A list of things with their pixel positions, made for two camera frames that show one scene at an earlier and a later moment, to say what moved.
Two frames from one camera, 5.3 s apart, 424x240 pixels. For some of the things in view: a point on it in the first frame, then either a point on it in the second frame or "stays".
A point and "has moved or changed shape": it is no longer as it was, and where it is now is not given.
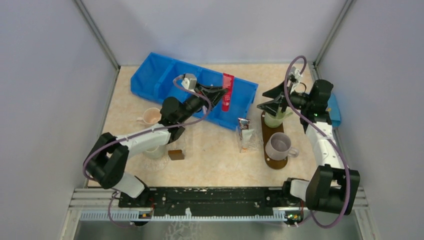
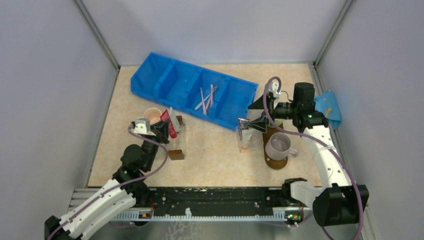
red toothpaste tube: x=228 y=83 has moved or changed shape
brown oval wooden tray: x=267 y=132 stays
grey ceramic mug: x=278 y=147 stays
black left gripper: x=213 y=93 -> x=161 y=130
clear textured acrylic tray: x=257 y=142 stays
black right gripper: x=271 y=106 -> x=260 y=124
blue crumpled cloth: x=334 y=111 stays
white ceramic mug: x=151 y=116 stays
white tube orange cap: x=246 y=135 stays
